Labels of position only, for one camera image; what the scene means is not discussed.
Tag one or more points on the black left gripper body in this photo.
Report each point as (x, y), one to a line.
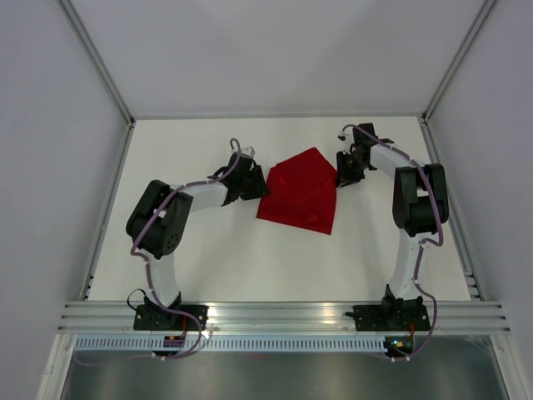
(248, 182)

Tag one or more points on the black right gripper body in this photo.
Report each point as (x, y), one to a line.
(356, 169)

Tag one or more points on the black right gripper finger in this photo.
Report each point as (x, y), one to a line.
(342, 182)
(342, 163)

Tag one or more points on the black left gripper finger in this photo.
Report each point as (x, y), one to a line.
(257, 175)
(256, 192)

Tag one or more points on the red cloth napkin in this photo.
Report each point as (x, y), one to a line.
(302, 193)

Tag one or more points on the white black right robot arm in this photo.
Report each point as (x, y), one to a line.
(419, 209)

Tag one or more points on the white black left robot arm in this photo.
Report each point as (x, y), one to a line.
(158, 221)

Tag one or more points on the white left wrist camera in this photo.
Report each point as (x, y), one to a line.
(248, 152)

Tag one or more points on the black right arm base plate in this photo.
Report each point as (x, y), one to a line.
(374, 318)

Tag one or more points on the white slotted cable duct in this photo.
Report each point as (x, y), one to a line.
(262, 344)

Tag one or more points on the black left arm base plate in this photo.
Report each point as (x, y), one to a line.
(152, 318)

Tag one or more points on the aluminium frame post right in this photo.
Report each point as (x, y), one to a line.
(474, 30)

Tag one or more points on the aluminium frame post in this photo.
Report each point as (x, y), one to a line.
(79, 28)
(474, 30)

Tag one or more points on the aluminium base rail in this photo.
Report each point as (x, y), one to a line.
(328, 318)

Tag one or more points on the aluminium frame post left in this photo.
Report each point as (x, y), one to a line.
(79, 28)

